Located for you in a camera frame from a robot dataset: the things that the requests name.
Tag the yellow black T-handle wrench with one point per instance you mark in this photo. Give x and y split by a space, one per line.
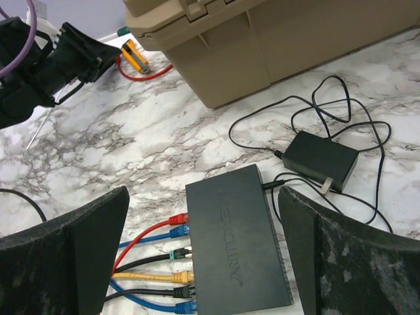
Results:
39 128

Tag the tan plastic toolbox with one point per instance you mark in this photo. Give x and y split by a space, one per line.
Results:
226 50

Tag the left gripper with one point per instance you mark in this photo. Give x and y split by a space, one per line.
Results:
43 72

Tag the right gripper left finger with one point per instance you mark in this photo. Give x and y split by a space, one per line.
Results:
64 265

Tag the black power adapter with cable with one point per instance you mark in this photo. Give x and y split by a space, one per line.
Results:
321 161

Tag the green handled screwdriver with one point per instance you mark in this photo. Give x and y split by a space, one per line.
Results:
123 31

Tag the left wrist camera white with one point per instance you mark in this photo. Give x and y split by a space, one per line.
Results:
43 24

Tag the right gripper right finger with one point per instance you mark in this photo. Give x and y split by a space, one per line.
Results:
343 266

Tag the yellow black utility knife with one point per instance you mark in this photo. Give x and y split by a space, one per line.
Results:
139 63

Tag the black network switch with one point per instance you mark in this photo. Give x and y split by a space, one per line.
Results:
237 261

